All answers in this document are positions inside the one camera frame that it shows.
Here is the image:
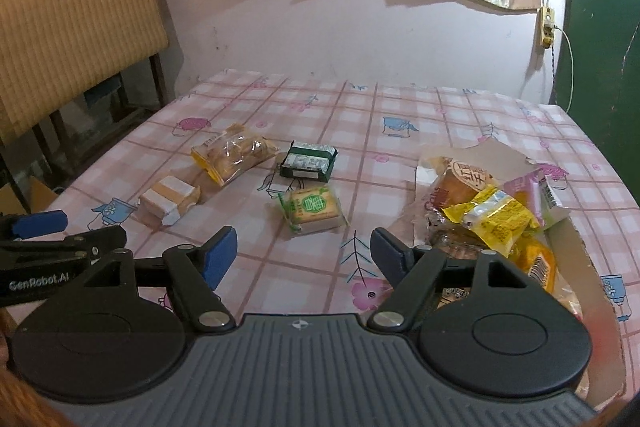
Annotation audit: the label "purple snack packet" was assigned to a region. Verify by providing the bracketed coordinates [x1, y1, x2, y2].
[502, 170, 544, 225]

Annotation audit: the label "clear bag brown cookies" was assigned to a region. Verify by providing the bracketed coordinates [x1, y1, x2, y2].
[191, 124, 279, 187]

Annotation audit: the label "wicker chair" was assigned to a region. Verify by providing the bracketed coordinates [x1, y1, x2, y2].
[0, 0, 172, 203]

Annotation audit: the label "pink checkered tablecloth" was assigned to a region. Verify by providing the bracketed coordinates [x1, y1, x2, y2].
[8, 68, 640, 408]

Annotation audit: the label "shallow cardboard box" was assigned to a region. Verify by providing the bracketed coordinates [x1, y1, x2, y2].
[416, 139, 626, 409]

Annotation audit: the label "green door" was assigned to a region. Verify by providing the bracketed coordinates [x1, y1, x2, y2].
[549, 0, 640, 158]

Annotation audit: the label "orange white striped snack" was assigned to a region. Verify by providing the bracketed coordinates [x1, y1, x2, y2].
[139, 174, 202, 227]

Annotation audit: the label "cardboard box on floor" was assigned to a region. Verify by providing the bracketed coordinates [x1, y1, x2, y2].
[0, 176, 58, 215]

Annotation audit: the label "small yellow snack packet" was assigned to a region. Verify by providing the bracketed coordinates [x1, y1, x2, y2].
[442, 185, 540, 258]

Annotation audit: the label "brown cake clear wrapper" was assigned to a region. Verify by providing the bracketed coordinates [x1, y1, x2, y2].
[431, 228, 489, 260]

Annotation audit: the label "light green snack packet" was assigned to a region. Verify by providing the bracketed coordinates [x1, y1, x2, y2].
[538, 176, 570, 230]

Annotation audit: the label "yellow soft bread packet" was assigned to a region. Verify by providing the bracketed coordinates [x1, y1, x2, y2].
[510, 236, 556, 294]

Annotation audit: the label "yellow wall socket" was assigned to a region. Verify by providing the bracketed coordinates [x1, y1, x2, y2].
[537, 6, 555, 50]

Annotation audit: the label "red bean bread clear pack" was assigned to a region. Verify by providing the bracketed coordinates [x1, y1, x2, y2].
[424, 156, 496, 210]

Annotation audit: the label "green label biscuit pack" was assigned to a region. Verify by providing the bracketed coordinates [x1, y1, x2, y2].
[278, 184, 346, 235]

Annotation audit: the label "dark green snack packet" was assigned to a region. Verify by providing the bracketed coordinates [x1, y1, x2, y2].
[279, 141, 338, 182]

